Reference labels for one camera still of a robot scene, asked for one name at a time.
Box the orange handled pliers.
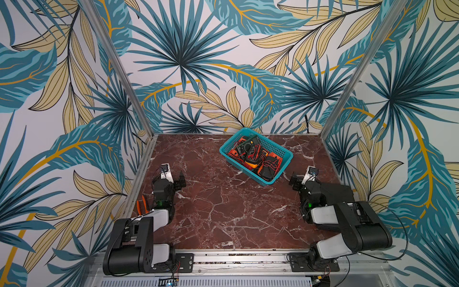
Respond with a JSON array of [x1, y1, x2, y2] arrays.
[[136, 195, 151, 215]]

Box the right aluminium corner post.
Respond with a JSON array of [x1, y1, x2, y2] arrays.
[[320, 0, 408, 140]]

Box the aluminium corner post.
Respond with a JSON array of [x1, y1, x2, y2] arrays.
[[81, 0, 154, 138], [320, 0, 408, 140]]

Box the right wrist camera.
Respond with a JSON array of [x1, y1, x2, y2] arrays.
[[302, 166, 319, 185]]

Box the left aluminium corner post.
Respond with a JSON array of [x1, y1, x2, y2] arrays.
[[81, 0, 154, 138]]

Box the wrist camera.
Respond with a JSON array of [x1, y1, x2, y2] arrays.
[[160, 163, 174, 183], [302, 166, 319, 185]]

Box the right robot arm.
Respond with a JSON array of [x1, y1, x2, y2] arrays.
[[289, 173, 393, 265]]

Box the green black dial multimeter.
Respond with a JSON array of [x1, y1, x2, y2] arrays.
[[237, 135, 260, 153]]

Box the teal plastic basket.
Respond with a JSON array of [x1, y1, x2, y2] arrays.
[[219, 128, 294, 186]]

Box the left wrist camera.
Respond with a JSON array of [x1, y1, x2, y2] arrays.
[[160, 163, 174, 183]]

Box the aluminium front rail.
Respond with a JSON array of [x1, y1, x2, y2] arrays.
[[83, 249, 397, 287]]

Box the orange multimeter face down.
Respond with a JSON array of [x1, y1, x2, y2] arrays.
[[264, 152, 283, 170]]

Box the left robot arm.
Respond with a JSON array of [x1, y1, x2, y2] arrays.
[[102, 173, 186, 276]]

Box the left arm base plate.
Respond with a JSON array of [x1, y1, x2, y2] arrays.
[[154, 253, 194, 274]]

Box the small black multimeter with leads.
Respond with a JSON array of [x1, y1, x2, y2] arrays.
[[258, 162, 279, 181]]

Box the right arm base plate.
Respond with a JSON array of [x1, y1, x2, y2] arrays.
[[286, 252, 340, 274]]

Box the yellow multimeter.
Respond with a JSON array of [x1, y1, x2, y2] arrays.
[[245, 159, 262, 170]]

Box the orange multimeter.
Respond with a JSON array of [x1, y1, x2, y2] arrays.
[[227, 138, 246, 162]]

